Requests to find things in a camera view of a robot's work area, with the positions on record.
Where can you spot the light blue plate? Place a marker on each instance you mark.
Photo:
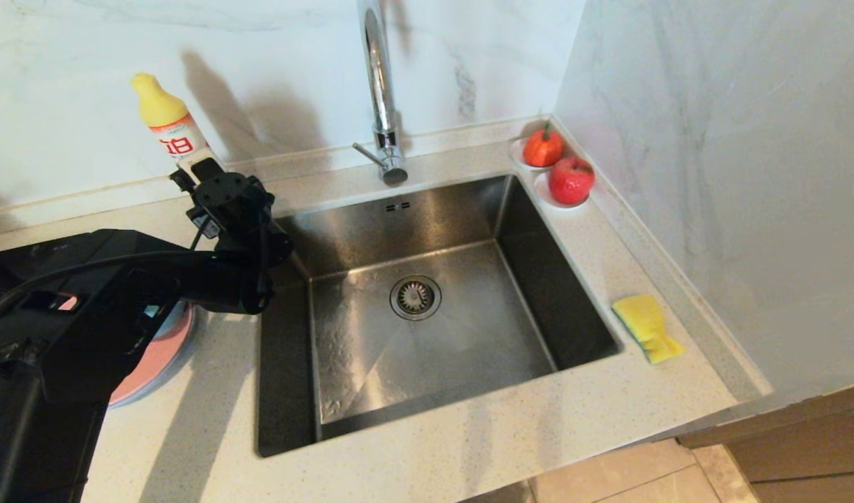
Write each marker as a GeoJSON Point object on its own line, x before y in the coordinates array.
{"type": "Point", "coordinates": [187, 349]}

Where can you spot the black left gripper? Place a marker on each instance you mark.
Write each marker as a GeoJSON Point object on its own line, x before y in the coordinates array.
{"type": "Point", "coordinates": [242, 202]}

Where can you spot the orange toy persimmon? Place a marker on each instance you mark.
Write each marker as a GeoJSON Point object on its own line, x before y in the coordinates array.
{"type": "Point", "coordinates": [543, 148]}

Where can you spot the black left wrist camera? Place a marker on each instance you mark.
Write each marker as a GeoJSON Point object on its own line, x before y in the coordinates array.
{"type": "Point", "coordinates": [203, 223]}

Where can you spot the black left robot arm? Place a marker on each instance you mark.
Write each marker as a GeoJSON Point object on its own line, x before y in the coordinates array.
{"type": "Point", "coordinates": [63, 363]}

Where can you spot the stainless steel sink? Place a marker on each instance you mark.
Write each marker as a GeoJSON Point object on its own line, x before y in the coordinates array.
{"type": "Point", "coordinates": [434, 349]}

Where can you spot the brown wooden cabinet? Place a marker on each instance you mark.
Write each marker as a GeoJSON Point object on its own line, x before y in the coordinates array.
{"type": "Point", "coordinates": [804, 447]}

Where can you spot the small white dish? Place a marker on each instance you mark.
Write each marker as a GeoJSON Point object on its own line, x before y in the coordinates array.
{"type": "Point", "coordinates": [549, 199]}
{"type": "Point", "coordinates": [516, 152]}

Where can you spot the yellow green sponge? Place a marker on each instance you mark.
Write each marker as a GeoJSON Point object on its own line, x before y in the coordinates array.
{"type": "Point", "coordinates": [647, 325]}

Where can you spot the pink plate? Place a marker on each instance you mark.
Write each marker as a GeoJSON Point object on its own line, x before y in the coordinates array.
{"type": "Point", "coordinates": [154, 356]}

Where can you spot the metal sink drain strainer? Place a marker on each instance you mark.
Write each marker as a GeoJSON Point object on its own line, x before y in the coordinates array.
{"type": "Point", "coordinates": [416, 297]}

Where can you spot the chrome faucet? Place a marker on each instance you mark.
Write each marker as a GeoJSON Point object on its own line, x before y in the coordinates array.
{"type": "Point", "coordinates": [381, 84]}

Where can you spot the orange detergent bottle yellow cap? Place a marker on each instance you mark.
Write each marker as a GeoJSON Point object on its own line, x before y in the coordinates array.
{"type": "Point", "coordinates": [172, 126]}

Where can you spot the red toy apple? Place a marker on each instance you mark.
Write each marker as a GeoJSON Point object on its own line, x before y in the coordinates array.
{"type": "Point", "coordinates": [571, 180]}

